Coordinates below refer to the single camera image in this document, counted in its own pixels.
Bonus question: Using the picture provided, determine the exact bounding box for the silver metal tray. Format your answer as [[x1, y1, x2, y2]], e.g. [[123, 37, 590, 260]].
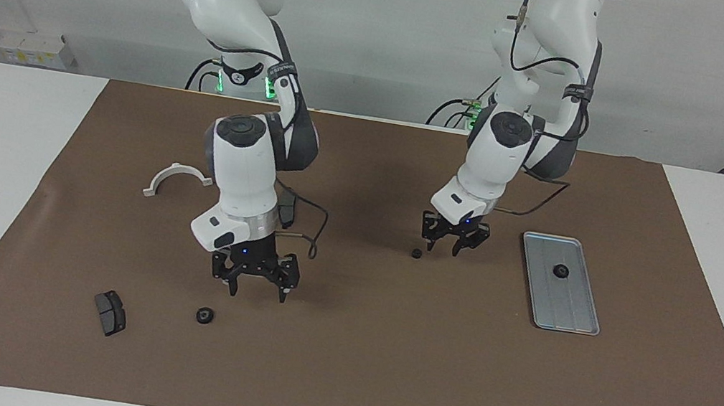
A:
[[509, 230, 615, 339]]

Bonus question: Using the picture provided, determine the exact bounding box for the dark grey brake pad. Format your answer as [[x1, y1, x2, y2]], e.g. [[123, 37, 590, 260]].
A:
[[89, 288, 132, 339], [276, 190, 301, 231]]

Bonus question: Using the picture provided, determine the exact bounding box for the brown table mat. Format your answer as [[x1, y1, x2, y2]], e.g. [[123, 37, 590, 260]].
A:
[[0, 57, 724, 406]]

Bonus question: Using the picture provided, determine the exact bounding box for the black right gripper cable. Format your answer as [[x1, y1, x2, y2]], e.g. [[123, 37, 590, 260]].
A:
[[115, 0, 365, 261]]

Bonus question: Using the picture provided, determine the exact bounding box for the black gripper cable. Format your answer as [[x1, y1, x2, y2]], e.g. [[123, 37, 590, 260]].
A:
[[115, 0, 365, 261], [484, 0, 609, 226]]

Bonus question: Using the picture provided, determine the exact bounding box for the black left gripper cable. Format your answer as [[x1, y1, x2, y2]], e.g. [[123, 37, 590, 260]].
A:
[[484, 0, 609, 226]]

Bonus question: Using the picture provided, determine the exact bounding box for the black base cable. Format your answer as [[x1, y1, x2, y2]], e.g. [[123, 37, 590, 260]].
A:
[[426, 69, 502, 136], [185, 55, 225, 95]]

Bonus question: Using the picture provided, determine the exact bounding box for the white half-ring clamp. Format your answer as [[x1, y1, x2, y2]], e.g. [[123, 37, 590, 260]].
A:
[[141, 158, 216, 208]]

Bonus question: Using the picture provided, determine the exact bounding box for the white wall power box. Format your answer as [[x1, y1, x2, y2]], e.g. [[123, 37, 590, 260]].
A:
[[0, 24, 82, 73]]

